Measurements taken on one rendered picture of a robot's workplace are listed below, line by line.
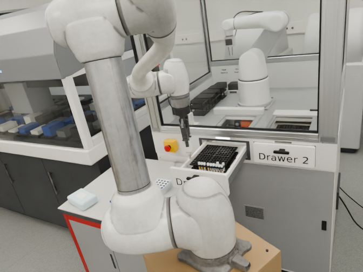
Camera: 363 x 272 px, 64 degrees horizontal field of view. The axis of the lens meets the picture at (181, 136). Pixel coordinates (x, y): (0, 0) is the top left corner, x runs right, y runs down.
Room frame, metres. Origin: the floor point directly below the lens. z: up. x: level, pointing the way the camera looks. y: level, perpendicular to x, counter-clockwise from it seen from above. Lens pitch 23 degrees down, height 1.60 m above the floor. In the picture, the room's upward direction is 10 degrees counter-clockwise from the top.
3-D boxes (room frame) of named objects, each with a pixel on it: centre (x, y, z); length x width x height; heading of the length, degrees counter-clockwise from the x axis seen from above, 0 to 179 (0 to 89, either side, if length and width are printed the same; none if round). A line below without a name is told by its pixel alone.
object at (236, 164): (1.33, -0.15, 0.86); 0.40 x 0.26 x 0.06; 148
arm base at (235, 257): (0.71, -0.05, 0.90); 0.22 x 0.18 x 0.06; 42
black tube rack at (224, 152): (1.33, -0.15, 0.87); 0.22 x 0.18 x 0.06; 148
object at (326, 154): (1.81, -0.51, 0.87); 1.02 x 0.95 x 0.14; 58
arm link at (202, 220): (0.72, -0.02, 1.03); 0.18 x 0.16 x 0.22; 87
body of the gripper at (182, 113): (1.28, -0.02, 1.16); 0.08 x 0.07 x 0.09; 168
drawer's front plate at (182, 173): (1.16, -0.04, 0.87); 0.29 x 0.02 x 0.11; 58
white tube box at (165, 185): (1.30, 0.16, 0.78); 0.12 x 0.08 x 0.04; 146
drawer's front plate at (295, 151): (1.26, -0.48, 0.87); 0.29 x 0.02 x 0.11; 58
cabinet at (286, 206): (1.81, -0.51, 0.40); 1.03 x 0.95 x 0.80; 58
